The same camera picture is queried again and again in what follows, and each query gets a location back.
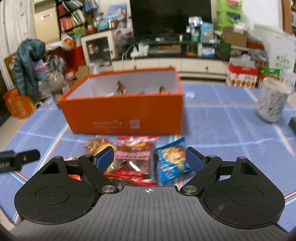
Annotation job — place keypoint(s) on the orange cardboard box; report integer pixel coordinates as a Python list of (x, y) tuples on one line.
[(146, 101)]

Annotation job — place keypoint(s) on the white air conditioner unit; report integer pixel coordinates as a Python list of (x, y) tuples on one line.
[(46, 21)]

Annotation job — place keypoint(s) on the orange carton on floor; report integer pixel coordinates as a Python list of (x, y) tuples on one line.
[(18, 106)]

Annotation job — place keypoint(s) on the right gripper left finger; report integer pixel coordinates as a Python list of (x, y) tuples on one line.
[(93, 168)]

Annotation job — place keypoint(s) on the orange green gift box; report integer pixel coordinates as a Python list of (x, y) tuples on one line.
[(268, 72)]

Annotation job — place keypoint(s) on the white small fridge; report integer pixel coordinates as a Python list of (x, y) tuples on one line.
[(279, 46)]

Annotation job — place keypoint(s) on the clear bread snack packet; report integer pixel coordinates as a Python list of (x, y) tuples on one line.
[(97, 144)]

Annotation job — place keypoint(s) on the dark green puffer jacket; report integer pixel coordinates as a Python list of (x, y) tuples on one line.
[(28, 52)]

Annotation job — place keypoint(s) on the white glass door cabinet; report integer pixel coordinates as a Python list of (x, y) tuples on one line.
[(99, 48)]

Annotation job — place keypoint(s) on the red brown snack packet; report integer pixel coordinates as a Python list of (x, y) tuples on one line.
[(133, 162)]

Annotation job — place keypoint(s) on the blue plaid table mat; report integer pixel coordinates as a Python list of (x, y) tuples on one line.
[(219, 120)]

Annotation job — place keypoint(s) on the dark bookshelf with books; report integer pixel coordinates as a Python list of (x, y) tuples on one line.
[(70, 15)]

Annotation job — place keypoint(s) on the brown cardboard box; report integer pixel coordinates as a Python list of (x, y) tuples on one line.
[(235, 38)]

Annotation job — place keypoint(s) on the black flat screen television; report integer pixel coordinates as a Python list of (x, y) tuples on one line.
[(152, 19)]

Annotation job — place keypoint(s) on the green plastic storage rack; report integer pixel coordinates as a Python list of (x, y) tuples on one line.
[(229, 12)]

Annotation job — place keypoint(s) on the white tv stand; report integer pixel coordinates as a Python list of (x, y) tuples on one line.
[(185, 56)]

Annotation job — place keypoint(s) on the black rectangular block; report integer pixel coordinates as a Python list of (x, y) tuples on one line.
[(292, 124)]

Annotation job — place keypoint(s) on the red white gift box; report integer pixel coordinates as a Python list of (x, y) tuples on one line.
[(241, 76)]

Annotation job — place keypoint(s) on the white patterned cup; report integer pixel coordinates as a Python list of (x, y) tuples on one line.
[(272, 100)]

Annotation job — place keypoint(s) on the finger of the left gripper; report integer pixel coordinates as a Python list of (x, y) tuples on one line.
[(12, 161)]

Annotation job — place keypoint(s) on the blue chocolate chip cookie packet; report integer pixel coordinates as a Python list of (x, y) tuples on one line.
[(172, 161)]

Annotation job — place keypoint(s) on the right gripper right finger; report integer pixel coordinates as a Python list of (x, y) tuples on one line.
[(206, 170)]

